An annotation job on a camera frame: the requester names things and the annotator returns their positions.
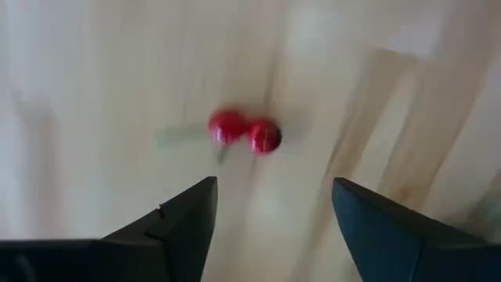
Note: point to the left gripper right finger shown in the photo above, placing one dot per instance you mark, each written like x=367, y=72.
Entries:
x=383, y=243

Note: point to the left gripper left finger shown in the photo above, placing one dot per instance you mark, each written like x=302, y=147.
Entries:
x=184, y=235

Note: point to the red cherry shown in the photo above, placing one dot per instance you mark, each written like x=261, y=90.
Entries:
x=226, y=126
x=264, y=135

